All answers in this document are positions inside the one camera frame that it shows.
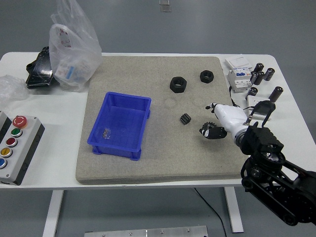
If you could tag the yellow push button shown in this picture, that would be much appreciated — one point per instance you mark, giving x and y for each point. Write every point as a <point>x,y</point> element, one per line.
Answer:
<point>6,152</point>

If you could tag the grey push-button control box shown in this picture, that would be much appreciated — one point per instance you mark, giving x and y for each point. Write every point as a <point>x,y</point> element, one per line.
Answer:
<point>27,153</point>

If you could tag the crumpled clear plastic bag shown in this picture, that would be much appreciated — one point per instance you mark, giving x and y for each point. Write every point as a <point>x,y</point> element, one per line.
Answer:
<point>11,87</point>

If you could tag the white socket plate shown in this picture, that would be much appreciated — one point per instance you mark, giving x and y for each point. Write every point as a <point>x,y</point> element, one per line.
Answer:
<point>253,100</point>

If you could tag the blue push button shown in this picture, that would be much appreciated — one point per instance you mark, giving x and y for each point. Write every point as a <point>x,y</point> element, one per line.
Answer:
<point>2,163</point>

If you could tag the black plastic-wrapped part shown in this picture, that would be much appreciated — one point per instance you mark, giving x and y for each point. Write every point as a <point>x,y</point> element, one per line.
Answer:
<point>39,71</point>

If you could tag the white circuit breaker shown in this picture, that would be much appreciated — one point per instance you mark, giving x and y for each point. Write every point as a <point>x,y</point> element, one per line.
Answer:
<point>238,80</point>

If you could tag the white table leg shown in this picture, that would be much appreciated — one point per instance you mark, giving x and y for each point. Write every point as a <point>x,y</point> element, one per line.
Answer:
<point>234,209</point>
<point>53,212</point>

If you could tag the black power adapter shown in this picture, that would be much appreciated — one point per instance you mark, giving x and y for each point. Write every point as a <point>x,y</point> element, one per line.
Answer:
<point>266,106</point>

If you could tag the small black hex nut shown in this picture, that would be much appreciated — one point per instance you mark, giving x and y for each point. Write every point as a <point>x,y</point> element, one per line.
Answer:
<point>207,76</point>

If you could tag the white wall switch panel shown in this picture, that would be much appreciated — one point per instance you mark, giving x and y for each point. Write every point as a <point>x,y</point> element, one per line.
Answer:
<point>238,62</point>

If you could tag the small black spur gear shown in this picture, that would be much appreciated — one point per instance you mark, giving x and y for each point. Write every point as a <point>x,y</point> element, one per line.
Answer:
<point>185,119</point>

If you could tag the black cylindrical capacitor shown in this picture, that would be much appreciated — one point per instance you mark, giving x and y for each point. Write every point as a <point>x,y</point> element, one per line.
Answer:
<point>254,77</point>
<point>259,67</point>
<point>270,74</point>
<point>276,93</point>
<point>253,91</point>
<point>260,78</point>

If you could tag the grey plastic enclosure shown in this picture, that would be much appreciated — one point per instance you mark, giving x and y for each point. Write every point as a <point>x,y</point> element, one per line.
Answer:
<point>4,123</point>

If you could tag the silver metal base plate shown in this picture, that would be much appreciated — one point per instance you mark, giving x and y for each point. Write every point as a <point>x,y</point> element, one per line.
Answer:
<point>145,232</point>

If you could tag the grey-brown table mat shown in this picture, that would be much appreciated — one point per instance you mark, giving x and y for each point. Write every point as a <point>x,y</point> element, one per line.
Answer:
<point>158,153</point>

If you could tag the green push button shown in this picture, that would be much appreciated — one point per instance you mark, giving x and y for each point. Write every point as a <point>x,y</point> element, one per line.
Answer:
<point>16,132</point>

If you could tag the large black hex nut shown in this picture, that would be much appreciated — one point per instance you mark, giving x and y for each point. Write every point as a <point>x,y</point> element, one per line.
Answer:
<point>178,85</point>

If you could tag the red push button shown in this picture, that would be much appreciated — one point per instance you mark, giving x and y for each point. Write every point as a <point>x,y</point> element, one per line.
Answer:
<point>11,142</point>

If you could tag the blue plastic box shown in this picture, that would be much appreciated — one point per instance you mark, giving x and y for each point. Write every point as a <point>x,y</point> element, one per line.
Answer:
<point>121,121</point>

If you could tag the small clear screw packet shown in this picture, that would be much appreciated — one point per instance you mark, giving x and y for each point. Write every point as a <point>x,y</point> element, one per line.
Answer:
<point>106,133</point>

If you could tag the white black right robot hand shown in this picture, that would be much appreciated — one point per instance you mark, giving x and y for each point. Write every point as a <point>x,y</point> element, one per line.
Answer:
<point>229,118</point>

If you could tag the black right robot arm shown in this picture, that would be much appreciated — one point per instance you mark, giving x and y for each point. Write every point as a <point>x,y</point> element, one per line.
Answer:
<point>261,140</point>

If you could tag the white blue printed packet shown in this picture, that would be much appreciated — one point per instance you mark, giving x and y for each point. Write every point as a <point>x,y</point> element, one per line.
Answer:
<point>69,71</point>

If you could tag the red emergency stop button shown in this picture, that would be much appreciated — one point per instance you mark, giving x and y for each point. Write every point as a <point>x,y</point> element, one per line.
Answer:
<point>19,121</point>

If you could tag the clear floor marker square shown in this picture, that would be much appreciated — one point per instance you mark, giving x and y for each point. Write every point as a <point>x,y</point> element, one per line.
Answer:
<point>166,9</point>
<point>164,2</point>

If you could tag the translucent white plastic bag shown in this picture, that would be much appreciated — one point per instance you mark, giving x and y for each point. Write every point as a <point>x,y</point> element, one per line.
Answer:
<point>74,44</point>

